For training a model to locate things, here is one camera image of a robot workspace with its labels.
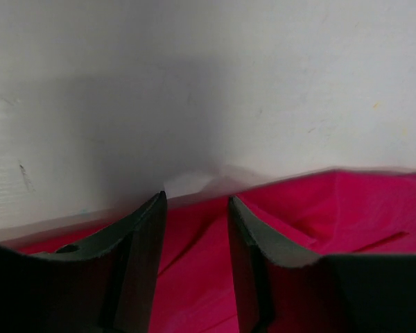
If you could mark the red t shirt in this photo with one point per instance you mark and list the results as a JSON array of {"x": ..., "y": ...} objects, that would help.
[{"x": 335, "y": 212}]

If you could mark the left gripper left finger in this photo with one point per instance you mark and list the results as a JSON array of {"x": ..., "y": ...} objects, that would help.
[{"x": 102, "y": 283}]

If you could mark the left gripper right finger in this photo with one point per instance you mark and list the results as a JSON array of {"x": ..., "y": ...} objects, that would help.
[{"x": 281, "y": 286}]

